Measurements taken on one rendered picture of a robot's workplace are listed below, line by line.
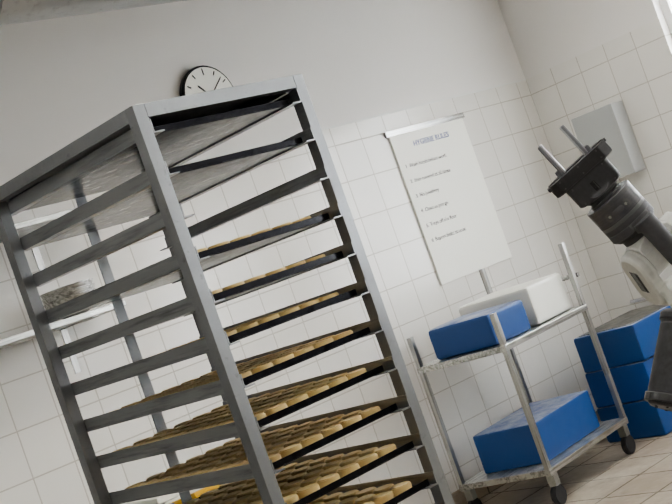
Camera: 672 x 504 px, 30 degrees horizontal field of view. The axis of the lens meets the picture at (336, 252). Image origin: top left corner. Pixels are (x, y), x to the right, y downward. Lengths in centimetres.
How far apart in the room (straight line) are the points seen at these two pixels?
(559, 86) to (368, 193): 162
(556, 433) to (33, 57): 301
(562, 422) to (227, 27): 257
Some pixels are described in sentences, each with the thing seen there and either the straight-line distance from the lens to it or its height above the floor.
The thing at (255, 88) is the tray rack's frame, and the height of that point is 181.
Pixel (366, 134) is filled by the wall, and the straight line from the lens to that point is 674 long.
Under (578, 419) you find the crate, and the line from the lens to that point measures 642.
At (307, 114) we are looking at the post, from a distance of 281.
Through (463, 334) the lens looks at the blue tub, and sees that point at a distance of 606.
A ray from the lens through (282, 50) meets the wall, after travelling 656.
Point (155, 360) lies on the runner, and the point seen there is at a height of 133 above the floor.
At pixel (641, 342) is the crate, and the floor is 50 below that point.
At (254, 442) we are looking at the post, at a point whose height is 111.
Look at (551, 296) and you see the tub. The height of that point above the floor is 90.
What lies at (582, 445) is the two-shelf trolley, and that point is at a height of 18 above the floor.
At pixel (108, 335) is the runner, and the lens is 283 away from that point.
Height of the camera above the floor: 137
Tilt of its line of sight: 1 degrees up
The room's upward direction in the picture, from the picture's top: 20 degrees counter-clockwise
